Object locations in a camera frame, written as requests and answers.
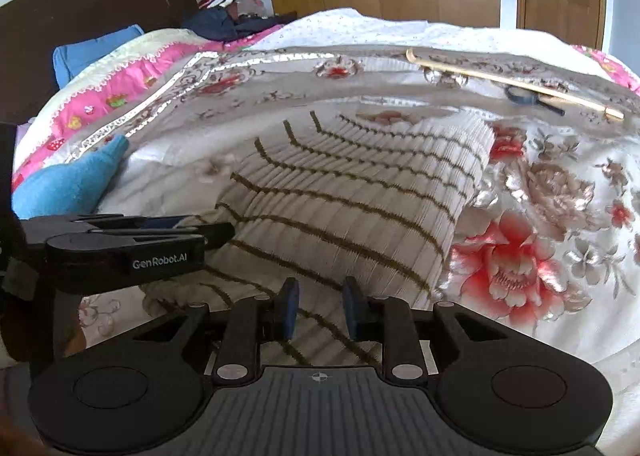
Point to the blue towel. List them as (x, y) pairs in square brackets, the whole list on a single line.
[(65, 186)]

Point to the black magnifying glass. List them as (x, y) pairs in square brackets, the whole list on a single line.
[(520, 95)]

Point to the cream brown striped sweater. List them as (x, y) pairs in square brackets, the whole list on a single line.
[(350, 196)]

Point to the blue pillow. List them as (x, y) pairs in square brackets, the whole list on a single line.
[(95, 53)]

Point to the long wooden stick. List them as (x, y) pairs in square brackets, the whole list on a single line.
[(500, 77)]

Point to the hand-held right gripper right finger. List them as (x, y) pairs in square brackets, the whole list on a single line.
[(352, 308)]

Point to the floral bedsheet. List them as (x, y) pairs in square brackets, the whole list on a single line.
[(550, 236)]

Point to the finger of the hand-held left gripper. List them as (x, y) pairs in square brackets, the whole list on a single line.
[(112, 222), (215, 233)]

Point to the grey pink garment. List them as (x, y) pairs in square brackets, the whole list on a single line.
[(250, 7)]

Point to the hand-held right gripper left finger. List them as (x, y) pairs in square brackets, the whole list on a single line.
[(290, 308)]

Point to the dark wooden headboard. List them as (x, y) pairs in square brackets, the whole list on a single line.
[(90, 6)]

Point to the dark blue garment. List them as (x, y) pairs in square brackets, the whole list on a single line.
[(220, 23)]

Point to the pink bordered white quilt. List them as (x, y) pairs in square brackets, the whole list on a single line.
[(150, 71)]

